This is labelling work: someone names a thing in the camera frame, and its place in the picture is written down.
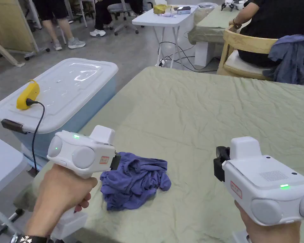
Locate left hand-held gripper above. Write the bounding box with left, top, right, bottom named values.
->
left=47, top=125, right=122, bottom=241

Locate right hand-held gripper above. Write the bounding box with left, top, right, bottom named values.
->
left=213, top=136, right=304, bottom=243

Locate person's left hand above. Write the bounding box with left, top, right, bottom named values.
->
left=25, top=165, right=98, bottom=238

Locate person's right hand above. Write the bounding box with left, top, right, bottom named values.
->
left=234, top=199, right=301, bottom=243

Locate crumpled dark blue shirt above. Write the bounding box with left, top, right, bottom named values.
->
left=99, top=151, right=172, bottom=211

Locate blue storage box white lid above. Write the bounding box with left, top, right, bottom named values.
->
left=0, top=58, right=119, bottom=175

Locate yellow handheld device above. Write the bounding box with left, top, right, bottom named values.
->
left=16, top=79, right=41, bottom=110

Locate bed with pale green sheet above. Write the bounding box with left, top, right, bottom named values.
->
left=14, top=66, right=304, bottom=243

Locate blue garment on chair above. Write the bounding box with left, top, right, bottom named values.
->
left=263, top=34, right=304, bottom=85

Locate wooden chair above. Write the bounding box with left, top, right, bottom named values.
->
left=216, top=25, right=280, bottom=81

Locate grey office chair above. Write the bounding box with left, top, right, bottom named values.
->
left=107, top=0, right=140, bottom=36

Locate wooden board on stand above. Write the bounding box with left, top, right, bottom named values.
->
left=0, top=0, right=51, bottom=67

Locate white folding table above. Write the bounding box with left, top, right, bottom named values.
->
left=131, top=4, right=199, bottom=69

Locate low bed with green sheet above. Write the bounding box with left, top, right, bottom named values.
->
left=187, top=4, right=244, bottom=67

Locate spare hand-held gripper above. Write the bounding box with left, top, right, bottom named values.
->
left=220, top=0, right=244, bottom=12

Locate black floor cable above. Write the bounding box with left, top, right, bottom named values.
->
left=156, top=30, right=219, bottom=72

